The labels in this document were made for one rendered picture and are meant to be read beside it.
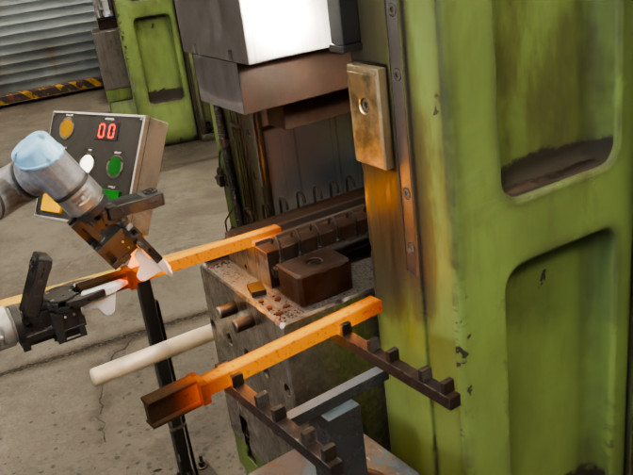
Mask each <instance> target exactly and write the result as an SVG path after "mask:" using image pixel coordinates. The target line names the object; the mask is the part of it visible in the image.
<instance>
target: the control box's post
mask: <svg viewBox="0 0 633 475"><path fill-rule="evenodd" d="M137 285H138V288H137V292H138V299H139V303H140V307H141V312H142V316H143V319H144V324H145V328H146V332H147V336H148V340H149V344H150V346H153V345H155V344H157V343H160V342H163V341H164V339H163V335H162V331H161V326H160V322H159V317H158V314H157V310H156V305H155V301H154V294H153V289H152V285H151V280H147V281H144V282H141V283H138V284H137ZM154 368H155V372H156V376H157V381H158V384H159V388H161V387H163V386H165V385H168V384H170V383H173V380H172V377H171V372H170V364H169V360H168V359H165V360H163V361H160V362H158V363H155V364H154ZM182 424H183V423H182V419H181V417H179V418H176V419H174V420H172V421H170V422H168V425H169V426H170V427H171V428H172V429H173V428H175V427H178V426H180V425H182ZM170 436H171V440H172V445H173V448H174V453H175V457H176V461H177V465H178V469H179V470H180V471H181V474H182V475H186V473H187V472H190V474H191V475H194V473H193V469H192V464H191V461H190V457H189V453H188V447H187V440H186V436H185V432H184V428H181V429H179V430H177V431H174V432H171V431H170Z"/></svg>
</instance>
